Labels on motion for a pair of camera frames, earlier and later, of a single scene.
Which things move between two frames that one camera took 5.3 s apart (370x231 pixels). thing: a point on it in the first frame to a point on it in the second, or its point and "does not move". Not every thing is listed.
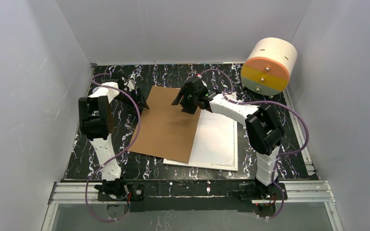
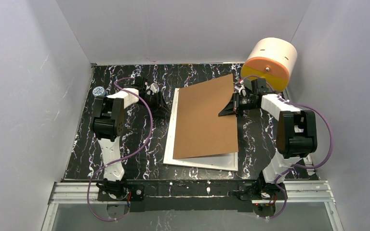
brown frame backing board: (165, 131) to (199, 130)
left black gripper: (134, 98) to (156, 96)
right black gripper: (187, 96) to (236, 101)
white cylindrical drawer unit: (266, 70) does not move
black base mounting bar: (180, 196) does not move
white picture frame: (215, 145) to (225, 161)
